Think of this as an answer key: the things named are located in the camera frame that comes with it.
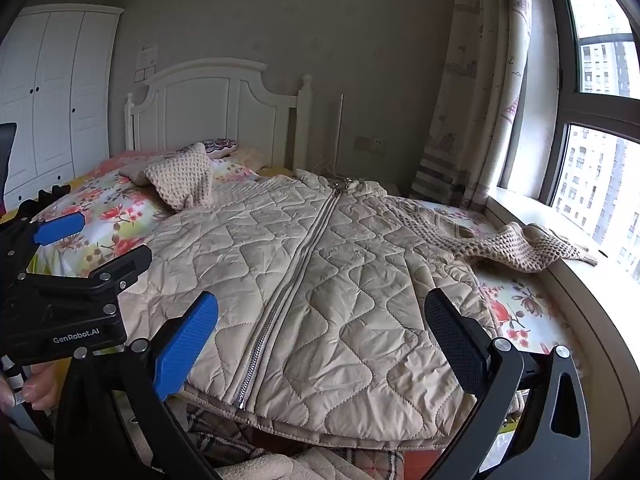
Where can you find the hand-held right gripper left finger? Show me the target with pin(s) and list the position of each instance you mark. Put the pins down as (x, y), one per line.
(186, 345)

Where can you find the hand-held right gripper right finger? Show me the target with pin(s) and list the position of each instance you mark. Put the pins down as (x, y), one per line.
(452, 342)

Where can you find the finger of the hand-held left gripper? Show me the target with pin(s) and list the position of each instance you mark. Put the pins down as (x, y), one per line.
(122, 266)
(60, 227)

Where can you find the beige quilted jacket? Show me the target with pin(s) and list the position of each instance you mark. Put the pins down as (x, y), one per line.
(310, 270)

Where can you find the person's left hand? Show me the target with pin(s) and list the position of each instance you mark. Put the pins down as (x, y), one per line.
(41, 387)

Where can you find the floral bed sheet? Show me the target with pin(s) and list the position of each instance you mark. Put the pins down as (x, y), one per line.
(112, 207)

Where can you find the black chair back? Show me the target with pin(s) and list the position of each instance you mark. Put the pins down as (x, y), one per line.
(6, 160)

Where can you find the plaid blanket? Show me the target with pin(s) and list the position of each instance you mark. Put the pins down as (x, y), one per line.
(212, 430)

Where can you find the white wardrobe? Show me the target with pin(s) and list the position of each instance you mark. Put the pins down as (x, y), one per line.
(55, 85)

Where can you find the white fleece cloth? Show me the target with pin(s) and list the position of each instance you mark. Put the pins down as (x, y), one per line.
(280, 466)

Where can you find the patterned cushion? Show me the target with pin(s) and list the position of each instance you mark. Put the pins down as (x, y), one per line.
(220, 146)

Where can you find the beige windowsill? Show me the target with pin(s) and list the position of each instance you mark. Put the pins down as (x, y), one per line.
(602, 305)

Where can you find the floral pillow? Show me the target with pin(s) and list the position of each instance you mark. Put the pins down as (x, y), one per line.
(245, 159)

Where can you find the white wooden headboard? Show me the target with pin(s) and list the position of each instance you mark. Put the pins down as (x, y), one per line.
(205, 105)

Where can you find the thin metal pole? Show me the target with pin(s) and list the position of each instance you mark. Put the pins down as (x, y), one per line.
(340, 135)

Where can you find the printed beige curtain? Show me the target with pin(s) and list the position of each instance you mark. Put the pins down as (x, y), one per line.
(480, 85)

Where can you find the window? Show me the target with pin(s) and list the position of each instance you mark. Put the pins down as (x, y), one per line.
(600, 110)

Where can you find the wall switch panel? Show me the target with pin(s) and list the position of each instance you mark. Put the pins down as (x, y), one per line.
(145, 74)

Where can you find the white wall paper notice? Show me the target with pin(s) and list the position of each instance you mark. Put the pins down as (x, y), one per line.
(148, 55)

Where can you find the wall socket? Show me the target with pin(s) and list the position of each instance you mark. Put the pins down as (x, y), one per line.
(370, 144)

